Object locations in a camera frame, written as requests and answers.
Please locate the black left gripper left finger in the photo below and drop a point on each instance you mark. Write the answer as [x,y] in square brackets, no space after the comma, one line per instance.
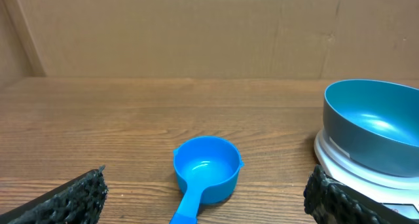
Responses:
[80,200]

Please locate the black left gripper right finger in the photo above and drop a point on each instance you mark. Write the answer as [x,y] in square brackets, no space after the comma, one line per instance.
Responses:
[330,201]

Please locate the blue plastic measuring scoop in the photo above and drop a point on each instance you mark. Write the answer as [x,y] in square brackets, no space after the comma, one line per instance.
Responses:
[207,170]

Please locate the white digital kitchen scale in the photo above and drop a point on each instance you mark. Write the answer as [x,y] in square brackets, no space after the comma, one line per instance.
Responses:
[392,197]

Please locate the teal metal bowl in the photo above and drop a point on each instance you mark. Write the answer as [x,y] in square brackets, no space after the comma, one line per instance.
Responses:
[375,123]

